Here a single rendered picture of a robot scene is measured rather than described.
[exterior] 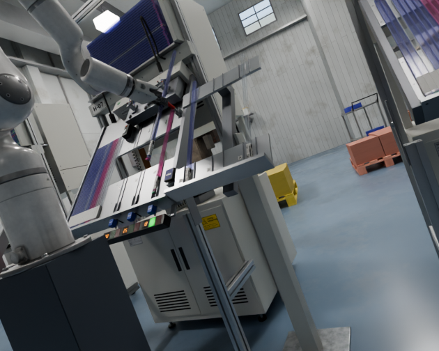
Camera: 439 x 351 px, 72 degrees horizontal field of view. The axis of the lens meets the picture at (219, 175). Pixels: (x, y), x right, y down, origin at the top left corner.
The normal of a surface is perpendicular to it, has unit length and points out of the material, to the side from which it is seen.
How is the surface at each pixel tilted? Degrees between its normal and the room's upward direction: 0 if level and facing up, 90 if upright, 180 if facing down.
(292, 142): 90
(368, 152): 90
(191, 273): 90
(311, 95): 90
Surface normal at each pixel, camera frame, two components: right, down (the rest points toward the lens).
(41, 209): 0.74, -0.26
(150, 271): -0.44, 0.20
